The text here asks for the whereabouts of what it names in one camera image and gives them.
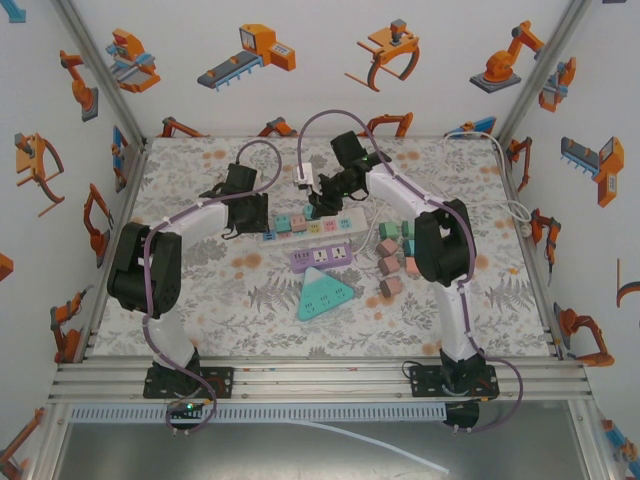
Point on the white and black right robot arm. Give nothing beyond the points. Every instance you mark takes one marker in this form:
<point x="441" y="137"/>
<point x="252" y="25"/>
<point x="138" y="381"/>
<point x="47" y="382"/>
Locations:
<point x="442" y="245"/>

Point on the purple power strip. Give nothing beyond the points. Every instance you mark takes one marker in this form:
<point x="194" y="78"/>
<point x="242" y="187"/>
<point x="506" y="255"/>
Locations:
<point x="320" y="256"/>

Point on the green cube plug adapter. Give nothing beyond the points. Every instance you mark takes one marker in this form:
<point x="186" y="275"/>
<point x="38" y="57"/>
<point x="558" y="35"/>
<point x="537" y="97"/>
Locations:
<point x="387" y="230"/>

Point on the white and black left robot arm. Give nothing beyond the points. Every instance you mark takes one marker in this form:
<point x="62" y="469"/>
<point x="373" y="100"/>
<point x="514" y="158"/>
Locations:
<point x="145" y="270"/>

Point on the aluminium front frame rail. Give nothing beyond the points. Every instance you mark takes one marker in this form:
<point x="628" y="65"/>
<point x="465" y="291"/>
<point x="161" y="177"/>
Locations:
<point x="320" y="380"/>

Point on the white plastic tube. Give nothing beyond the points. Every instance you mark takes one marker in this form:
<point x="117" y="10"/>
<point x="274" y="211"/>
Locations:
<point x="390" y="445"/>

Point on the teal cube plug adapter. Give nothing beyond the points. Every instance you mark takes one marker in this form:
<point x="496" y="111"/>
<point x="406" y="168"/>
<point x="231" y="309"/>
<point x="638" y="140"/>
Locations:
<point x="405" y="229"/>
<point x="282" y="223"/>
<point x="409" y="246"/>
<point x="311" y="215"/>

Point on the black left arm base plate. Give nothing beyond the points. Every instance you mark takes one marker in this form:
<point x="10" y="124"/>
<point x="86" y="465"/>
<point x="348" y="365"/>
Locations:
<point x="220" y="382"/>

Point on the aluminium right corner post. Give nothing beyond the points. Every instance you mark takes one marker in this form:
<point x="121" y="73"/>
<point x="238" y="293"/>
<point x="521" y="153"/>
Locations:
<point x="545" y="70"/>

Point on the floral patterned table mat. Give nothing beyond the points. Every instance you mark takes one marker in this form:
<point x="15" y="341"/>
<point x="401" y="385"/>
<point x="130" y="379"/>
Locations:
<point x="200" y="320"/>

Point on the circuit board with green light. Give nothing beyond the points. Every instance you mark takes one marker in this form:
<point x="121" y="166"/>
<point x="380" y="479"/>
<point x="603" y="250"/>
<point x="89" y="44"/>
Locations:
<point x="187" y="406"/>

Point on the aluminium right side rail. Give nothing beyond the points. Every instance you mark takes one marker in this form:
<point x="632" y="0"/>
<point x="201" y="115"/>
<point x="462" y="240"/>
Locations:
<point x="535" y="280"/>

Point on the white long power strip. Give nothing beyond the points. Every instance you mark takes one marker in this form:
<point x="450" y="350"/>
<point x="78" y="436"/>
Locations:
<point x="355" y="217"/>

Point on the aluminium corner post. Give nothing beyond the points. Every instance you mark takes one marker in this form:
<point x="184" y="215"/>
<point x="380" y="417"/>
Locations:
<point x="100" y="70"/>
<point x="545" y="70"/>

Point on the teal triangular power strip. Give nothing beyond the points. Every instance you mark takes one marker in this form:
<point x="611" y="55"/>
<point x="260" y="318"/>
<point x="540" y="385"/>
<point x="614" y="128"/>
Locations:
<point x="320" y="300"/>

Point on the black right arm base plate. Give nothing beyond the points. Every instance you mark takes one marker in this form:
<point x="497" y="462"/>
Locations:
<point x="425" y="382"/>

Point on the aluminium left side rail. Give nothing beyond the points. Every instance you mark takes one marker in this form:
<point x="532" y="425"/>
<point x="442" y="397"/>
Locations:
<point x="107" y="300"/>

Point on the aluminium left corner post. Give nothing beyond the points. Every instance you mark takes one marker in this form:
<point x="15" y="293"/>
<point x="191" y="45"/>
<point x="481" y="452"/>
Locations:
<point x="100" y="70"/>

